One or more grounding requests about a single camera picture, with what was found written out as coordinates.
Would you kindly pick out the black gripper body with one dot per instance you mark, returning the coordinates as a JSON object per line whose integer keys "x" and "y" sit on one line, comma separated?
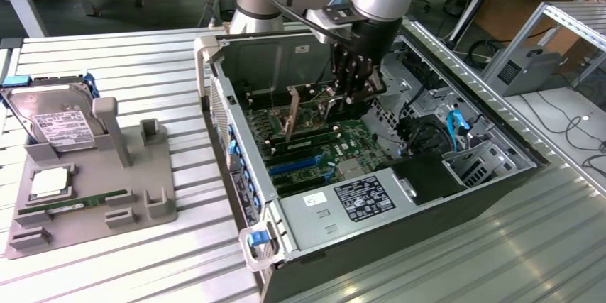
{"x": 377, "y": 40}

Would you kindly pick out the graphics card with metal bracket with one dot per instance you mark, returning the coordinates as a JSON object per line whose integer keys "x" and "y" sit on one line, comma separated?
{"x": 293, "y": 115}

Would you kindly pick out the metal drive cage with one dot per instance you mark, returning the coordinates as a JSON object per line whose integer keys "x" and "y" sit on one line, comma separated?
{"x": 397, "y": 86}

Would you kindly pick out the green motherboard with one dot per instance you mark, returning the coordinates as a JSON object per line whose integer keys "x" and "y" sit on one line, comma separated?
{"x": 349, "y": 140}

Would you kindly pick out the black RAM stick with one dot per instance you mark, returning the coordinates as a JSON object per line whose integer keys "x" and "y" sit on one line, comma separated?
{"x": 303, "y": 144}

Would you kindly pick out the black slanted pole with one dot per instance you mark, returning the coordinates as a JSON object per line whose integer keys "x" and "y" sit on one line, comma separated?
{"x": 477, "y": 1}

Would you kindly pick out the silver chipset heatsink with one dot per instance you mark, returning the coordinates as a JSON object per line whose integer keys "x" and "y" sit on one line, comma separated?
{"x": 351, "y": 170}

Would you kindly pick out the metal disk bay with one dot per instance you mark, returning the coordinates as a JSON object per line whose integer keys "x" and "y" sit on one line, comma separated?
{"x": 481, "y": 164}

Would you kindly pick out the grey computer tower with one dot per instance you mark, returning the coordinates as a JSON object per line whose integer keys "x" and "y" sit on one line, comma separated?
{"x": 535, "y": 76}

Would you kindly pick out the grey power supply unit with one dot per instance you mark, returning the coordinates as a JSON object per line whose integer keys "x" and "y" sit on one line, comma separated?
{"x": 321, "y": 218}

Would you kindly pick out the open black PC case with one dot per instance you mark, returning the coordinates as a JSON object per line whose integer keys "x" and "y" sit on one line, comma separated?
{"x": 425, "y": 239}

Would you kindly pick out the blue case latch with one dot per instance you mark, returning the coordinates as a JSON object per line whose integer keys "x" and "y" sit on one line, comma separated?
{"x": 257, "y": 239}

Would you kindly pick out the grey parts rack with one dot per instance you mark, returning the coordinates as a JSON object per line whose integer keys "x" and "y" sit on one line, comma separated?
{"x": 141, "y": 182}

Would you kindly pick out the hard disk in blue caddy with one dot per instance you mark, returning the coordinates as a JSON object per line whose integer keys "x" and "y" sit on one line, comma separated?
{"x": 56, "y": 118}

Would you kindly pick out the green RAM stick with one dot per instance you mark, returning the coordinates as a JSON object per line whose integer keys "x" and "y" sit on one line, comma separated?
{"x": 85, "y": 201}

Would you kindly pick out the silver CPU chip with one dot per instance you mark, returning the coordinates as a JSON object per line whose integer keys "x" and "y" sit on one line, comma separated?
{"x": 46, "y": 182}

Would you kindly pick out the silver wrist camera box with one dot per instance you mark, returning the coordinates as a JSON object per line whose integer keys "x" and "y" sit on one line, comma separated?
{"x": 336, "y": 19}

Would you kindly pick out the aluminium profile frame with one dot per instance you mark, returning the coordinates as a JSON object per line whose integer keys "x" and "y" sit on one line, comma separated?
{"x": 582, "y": 15}

